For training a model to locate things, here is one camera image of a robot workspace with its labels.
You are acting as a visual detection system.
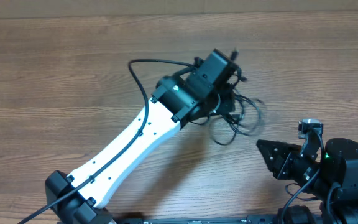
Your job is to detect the black USB cable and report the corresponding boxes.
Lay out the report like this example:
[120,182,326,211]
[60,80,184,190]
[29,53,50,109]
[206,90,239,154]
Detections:
[208,48,265,146]

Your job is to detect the black cable silver plug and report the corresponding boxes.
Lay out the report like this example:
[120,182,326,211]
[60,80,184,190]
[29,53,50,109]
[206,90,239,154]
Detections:
[223,94,262,136]

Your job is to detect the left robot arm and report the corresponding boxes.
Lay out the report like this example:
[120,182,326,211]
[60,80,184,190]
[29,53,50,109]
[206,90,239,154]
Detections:
[45,49,241,223]

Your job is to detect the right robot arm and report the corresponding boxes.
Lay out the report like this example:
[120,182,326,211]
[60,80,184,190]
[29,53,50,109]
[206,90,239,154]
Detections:
[256,138,358,224]

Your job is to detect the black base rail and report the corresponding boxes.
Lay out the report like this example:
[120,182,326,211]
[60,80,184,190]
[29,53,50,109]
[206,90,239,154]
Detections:
[115,215,278,224]

